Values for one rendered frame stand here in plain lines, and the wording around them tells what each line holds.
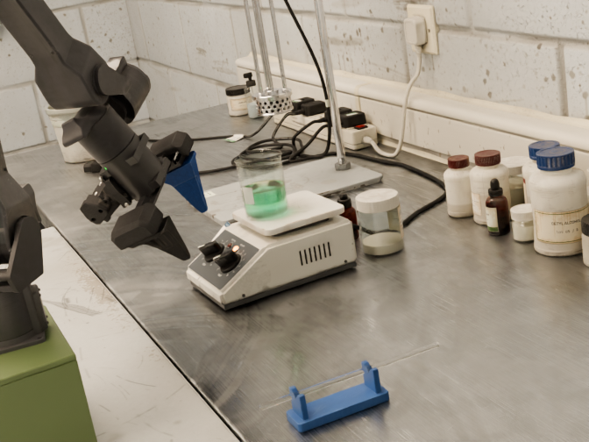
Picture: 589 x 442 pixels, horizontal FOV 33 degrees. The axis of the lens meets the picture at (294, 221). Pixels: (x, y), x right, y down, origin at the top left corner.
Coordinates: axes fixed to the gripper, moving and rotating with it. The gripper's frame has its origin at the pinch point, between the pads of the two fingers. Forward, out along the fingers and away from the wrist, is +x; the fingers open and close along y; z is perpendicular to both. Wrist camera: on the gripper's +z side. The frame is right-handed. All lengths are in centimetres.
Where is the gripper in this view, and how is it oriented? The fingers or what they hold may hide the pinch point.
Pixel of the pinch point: (179, 216)
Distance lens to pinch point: 127.3
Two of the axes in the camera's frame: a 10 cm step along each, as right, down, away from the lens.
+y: -1.7, 6.5, -7.4
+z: -8.0, 3.5, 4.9
